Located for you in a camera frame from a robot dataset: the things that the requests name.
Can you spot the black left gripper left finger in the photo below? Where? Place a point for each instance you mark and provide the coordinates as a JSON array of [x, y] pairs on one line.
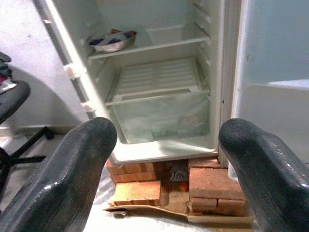
[[60, 181]]

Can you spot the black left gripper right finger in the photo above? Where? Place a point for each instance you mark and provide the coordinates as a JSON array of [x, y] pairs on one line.
[[272, 181]]

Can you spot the glossy fridge door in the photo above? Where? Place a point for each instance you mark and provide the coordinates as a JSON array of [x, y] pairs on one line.
[[277, 48]]

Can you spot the glass fridge shelf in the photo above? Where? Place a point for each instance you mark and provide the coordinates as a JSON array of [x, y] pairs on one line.
[[144, 49]]

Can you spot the grey single-door fridge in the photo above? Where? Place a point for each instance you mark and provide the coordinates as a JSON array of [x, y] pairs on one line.
[[72, 24]]

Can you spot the orange brick stack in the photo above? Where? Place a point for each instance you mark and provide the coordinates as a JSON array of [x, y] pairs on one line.
[[214, 183], [137, 192]]

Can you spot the black office chair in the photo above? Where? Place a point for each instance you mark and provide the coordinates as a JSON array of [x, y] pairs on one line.
[[12, 101]]

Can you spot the dark printed packet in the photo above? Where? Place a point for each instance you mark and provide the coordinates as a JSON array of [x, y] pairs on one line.
[[175, 174]]

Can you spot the clear crisper drawer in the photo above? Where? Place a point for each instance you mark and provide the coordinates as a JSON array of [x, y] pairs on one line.
[[159, 118]]

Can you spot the clothes pile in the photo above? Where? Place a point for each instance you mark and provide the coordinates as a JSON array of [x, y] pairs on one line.
[[4, 67]]

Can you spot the white slatted crisper cover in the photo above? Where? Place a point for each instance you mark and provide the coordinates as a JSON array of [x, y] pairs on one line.
[[157, 77]]

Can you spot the steel bowl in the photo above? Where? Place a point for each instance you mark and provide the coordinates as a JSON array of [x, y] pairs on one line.
[[116, 47]]

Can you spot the blue white food packet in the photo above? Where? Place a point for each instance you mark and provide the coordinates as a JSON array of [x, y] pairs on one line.
[[111, 38]]

